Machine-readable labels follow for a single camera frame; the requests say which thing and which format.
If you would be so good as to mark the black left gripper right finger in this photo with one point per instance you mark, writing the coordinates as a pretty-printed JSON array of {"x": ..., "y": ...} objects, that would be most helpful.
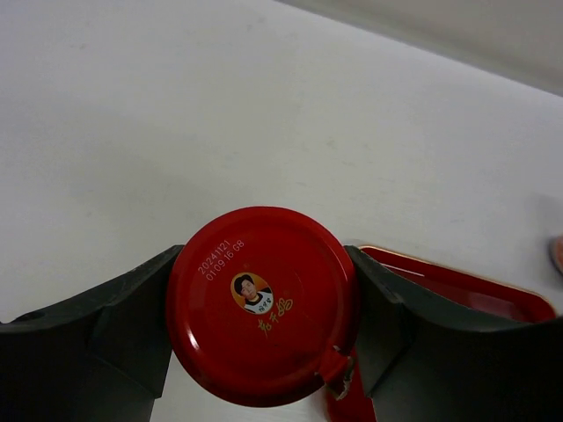
[{"x": 423, "y": 357}]

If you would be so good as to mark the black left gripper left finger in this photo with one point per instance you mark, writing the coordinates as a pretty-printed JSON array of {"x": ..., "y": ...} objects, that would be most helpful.
[{"x": 102, "y": 355}]

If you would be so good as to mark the red lid chili sauce jar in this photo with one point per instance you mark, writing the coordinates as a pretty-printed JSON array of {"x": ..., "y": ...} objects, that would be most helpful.
[{"x": 262, "y": 307}]

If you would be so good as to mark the red lacquer tray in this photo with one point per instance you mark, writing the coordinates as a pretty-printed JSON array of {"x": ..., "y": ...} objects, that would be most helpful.
[{"x": 462, "y": 288}]

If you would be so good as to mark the pink spice jar grey lid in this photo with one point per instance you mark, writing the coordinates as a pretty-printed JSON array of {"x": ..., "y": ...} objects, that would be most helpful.
[{"x": 555, "y": 249}]

